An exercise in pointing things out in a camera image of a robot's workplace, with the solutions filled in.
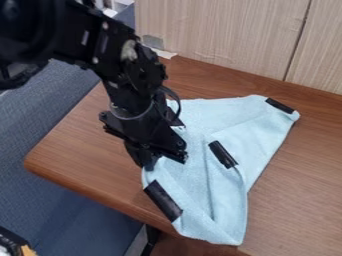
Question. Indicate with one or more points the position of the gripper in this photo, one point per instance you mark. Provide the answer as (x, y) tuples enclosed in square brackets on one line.
[(144, 135)]

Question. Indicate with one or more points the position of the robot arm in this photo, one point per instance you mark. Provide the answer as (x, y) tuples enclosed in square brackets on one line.
[(89, 36)]

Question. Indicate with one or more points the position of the light blue cloth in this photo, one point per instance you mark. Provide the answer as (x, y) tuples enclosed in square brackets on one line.
[(222, 196)]

